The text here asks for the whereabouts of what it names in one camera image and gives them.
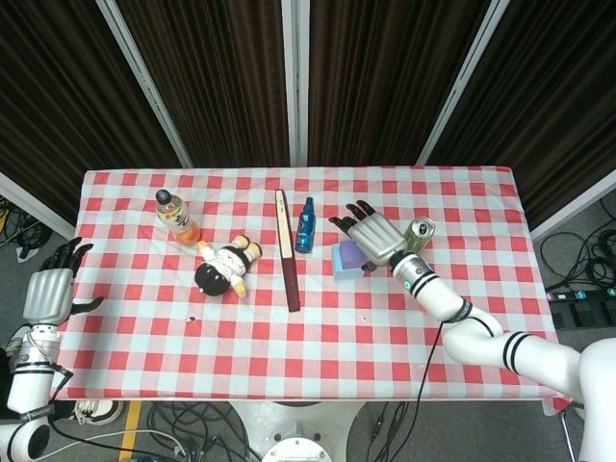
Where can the green energy drink can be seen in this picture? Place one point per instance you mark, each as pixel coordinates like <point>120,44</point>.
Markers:
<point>419,236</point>

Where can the red white checkered tablecloth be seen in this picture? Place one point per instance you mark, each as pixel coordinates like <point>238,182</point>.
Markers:
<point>308,346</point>

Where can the small blue bottle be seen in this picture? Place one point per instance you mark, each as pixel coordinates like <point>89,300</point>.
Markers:
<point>304,233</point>

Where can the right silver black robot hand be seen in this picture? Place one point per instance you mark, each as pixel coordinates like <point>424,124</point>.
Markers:
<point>377,238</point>

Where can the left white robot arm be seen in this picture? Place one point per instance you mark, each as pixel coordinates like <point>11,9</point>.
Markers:
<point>29,385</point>

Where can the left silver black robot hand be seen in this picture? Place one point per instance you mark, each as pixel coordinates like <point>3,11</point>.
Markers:
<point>48,293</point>

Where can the white sneaker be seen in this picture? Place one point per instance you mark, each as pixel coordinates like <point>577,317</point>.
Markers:
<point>98,413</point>

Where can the black white plush doll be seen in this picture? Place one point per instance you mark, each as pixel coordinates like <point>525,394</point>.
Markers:
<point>223,269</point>

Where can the dark red book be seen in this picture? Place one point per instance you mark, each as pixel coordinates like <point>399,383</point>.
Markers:
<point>291,279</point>

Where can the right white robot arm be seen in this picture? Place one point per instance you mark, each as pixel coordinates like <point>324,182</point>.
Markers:
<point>476,341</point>

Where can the large light blue cube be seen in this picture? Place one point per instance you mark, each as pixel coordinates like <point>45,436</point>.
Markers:
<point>347,274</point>

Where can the white partition frame post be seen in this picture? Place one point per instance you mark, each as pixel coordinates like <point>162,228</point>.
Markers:
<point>462,82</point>
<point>296,82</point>
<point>33,199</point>
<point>144,82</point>
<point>572,207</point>

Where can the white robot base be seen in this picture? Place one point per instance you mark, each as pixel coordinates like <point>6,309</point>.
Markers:
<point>293,433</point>

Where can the orange drink plastic bottle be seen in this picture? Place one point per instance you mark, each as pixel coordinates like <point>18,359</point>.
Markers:
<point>180,223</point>

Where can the purple cube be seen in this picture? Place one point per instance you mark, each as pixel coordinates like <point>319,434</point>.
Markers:
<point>350,255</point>

